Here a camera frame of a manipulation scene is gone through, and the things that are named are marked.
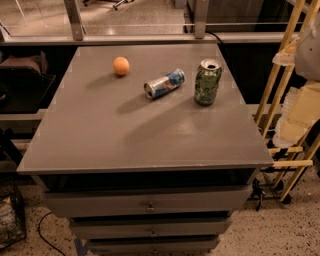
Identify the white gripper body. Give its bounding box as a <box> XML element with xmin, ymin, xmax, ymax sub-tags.
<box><xmin>288</xmin><ymin>81</ymin><xmax>320</xmax><ymax>126</ymax></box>

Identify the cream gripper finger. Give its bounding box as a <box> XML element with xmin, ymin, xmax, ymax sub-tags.
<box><xmin>272</xmin><ymin>37</ymin><xmax>300</xmax><ymax>66</ymax></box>
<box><xmin>273</xmin><ymin>88</ymin><xmax>310</xmax><ymax>148</ymax></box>

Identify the green soda can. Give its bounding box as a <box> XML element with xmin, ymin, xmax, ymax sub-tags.
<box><xmin>194</xmin><ymin>59</ymin><xmax>222</xmax><ymax>106</ymax></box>

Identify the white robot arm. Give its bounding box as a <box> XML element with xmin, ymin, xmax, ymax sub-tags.
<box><xmin>273</xmin><ymin>14</ymin><xmax>320</xmax><ymax>148</ymax></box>

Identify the blue silver energy drink can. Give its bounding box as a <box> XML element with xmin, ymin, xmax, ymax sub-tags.
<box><xmin>144</xmin><ymin>69</ymin><xmax>185</xmax><ymax>99</ymax></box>

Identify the yellow wooden rack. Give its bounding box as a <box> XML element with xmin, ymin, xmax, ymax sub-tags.
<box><xmin>254</xmin><ymin>0</ymin><xmax>320</xmax><ymax>204</ymax></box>

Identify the grey drawer cabinet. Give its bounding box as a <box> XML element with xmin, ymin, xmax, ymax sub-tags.
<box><xmin>16</xmin><ymin>43</ymin><xmax>275</xmax><ymax>256</ymax></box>

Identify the bottom grey drawer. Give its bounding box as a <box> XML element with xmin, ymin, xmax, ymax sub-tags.
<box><xmin>88</xmin><ymin>236</ymin><xmax>219</xmax><ymax>254</ymax></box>

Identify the grey drawer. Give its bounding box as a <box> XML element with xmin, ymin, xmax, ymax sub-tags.
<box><xmin>70</xmin><ymin>218</ymin><xmax>231</xmax><ymax>239</ymax></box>
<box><xmin>45</xmin><ymin>185</ymin><xmax>252</xmax><ymax>218</ymax></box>
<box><xmin>88</xmin><ymin>236</ymin><xmax>219</xmax><ymax>254</ymax></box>

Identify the orange fruit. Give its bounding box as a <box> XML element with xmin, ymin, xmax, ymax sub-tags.
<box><xmin>113</xmin><ymin>57</ymin><xmax>130</xmax><ymax>76</ymax></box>

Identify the top grey drawer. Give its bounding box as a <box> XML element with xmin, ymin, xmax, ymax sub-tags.
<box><xmin>45</xmin><ymin>185</ymin><xmax>252</xmax><ymax>218</ymax></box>

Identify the middle grey drawer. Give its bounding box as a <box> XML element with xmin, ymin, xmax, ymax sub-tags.
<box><xmin>70</xmin><ymin>218</ymin><xmax>231</xmax><ymax>239</ymax></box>

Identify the black chair with brown cushion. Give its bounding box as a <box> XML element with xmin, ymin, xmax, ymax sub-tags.
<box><xmin>0</xmin><ymin>52</ymin><xmax>56</xmax><ymax>114</ymax></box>

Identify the black cable behind table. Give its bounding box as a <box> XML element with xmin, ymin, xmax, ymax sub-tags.
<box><xmin>205</xmin><ymin>30</ymin><xmax>238</xmax><ymax>79</ymax></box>

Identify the black floor cable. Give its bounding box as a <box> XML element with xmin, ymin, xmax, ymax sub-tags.
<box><xmin>36</xmin><ymin>211</ymin><xmax>67</xmax><ymax>256</ymax></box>

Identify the black wire basket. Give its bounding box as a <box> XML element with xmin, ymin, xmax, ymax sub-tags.
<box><xmin>0</xmin><ymin>179</ymin><xmax>26</xmax><ymax>250</ymax></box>

